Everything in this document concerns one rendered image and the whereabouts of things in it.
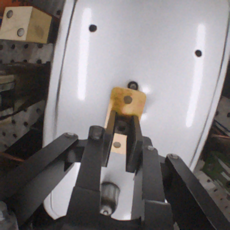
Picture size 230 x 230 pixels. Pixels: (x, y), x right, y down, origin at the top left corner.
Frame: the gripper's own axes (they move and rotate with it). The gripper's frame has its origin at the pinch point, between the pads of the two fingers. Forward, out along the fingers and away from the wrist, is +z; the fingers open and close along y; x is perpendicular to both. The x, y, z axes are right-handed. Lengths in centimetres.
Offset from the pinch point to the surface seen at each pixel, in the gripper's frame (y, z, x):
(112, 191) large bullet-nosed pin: 0.8, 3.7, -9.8
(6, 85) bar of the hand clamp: -12.5, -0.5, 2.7
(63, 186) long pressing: -6.4, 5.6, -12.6
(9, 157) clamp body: -19.0, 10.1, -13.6
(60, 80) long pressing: -8.4, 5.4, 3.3
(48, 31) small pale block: -10.6, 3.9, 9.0
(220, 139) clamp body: 18.1, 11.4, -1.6
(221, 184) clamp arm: 15.1, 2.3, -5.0
